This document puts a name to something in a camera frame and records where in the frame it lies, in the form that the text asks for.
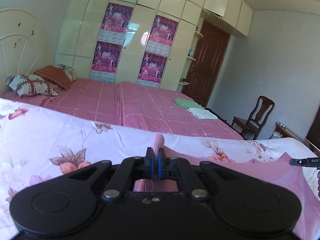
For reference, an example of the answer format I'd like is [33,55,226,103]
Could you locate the white floral bed sheet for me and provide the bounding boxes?
[0,97,320,238]

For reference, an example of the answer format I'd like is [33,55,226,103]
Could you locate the lower right purple poster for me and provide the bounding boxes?
[136,51,168,88]

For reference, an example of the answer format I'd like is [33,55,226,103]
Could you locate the dark wooden chair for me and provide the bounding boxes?
[231,95,275,140]

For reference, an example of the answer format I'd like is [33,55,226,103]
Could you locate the purple poster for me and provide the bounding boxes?
[146,15,178,57]
[98,3,133,46]
[136,51,168,88]
[90,41,122,83]

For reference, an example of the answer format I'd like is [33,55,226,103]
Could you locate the pink knit sweater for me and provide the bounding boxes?
[133,133,320,240]

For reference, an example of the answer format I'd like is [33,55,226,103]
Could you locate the cream glossy wardrobe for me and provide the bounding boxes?
[56,0,255,90]

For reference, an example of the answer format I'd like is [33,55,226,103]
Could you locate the wooden side table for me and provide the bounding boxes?
[270,122,319,157]

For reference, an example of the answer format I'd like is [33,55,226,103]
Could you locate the pink checked bed cover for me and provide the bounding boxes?
[2,79,242,140]

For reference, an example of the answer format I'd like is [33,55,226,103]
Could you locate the floral pillow behind orange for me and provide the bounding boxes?
[57,64,77,82]

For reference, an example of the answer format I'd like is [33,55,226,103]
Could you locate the cream arched headboard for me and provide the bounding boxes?
[1,8,53,94]

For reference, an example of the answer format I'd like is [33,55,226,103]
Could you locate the brown wooden door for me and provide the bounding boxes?
[182,20,230,107]

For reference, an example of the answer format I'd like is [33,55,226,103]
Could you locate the upper left purple poster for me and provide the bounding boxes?
[98,3,133,46]

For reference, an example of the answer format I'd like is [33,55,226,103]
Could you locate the folded green cloth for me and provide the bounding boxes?
[174,98,204,109]

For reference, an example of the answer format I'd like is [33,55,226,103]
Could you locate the lower left purple poster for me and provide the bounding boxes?
[90,41,122,83]

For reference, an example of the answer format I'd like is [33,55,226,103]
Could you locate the orange striped pillow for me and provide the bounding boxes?
[34,66,71,89]

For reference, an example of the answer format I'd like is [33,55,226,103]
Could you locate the upper right purple poster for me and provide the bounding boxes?
[146,15,178,57]

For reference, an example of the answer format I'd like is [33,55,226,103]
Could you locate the folded white cloth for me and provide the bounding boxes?
[187,107,218,120]

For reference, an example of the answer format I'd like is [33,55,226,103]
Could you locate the white brown patterned pillow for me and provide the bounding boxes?
[6,75,58,97]

